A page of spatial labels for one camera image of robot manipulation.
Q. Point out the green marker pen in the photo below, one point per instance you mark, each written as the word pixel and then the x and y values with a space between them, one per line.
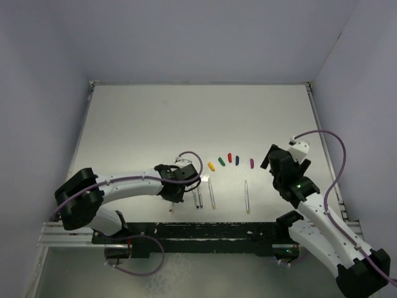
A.
pixel 246 195

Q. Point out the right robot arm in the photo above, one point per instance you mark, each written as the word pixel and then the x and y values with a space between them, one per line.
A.
pixel 358 269

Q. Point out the green pen cap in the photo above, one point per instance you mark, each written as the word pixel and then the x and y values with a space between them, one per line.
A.
pixel 221 161

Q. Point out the yellow pen cap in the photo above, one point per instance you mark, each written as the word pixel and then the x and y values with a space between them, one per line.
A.
pixel 211 166

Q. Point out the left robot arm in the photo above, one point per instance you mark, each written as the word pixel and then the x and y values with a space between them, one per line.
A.
pixel 82 199

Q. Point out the yellow marker pen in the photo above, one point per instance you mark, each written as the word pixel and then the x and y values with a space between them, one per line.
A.
pixel 212 198

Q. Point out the purple marker pen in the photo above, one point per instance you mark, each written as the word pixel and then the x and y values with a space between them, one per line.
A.
pixel 199 193

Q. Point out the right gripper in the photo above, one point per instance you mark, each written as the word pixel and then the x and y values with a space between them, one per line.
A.
pixel 301 167

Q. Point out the aluminium frame rail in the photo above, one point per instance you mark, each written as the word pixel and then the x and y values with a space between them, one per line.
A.
pixel 54 235

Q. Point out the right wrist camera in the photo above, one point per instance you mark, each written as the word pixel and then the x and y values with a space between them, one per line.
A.
pixel 298 149

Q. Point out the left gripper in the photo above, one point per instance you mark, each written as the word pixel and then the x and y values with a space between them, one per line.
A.
pixel 175 198

